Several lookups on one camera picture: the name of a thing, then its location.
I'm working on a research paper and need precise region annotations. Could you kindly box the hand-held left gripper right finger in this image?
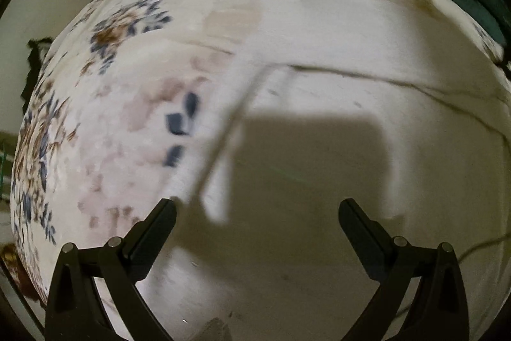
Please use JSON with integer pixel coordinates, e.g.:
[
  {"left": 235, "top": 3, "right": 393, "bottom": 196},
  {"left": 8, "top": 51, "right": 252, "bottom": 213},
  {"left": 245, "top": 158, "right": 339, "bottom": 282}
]
[{"left": 339, "top": 198, "right": 469, "bottom": 341}]

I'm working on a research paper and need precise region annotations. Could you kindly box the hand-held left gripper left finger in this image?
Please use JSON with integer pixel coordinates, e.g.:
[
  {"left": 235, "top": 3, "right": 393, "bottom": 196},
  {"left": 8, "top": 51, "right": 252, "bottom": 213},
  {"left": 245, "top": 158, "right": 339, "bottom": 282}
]
[{"left": 44, "top": 198, "right": 178, "bottom": 341}]

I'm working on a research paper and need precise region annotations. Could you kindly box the black cloth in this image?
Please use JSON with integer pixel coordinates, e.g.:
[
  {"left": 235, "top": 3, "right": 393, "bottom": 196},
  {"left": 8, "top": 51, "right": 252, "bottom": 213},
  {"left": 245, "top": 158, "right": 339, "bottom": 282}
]
[{"left": 22, "top": 37, "right": 53, "bottom": 110}]

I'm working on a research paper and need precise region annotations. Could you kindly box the floral bedsheet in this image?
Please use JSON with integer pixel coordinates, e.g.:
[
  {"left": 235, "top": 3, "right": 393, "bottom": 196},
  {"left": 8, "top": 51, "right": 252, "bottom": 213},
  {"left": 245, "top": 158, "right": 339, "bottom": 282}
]
[{"left": 10, "top": 0, "right": 507, "bottom": 341}]

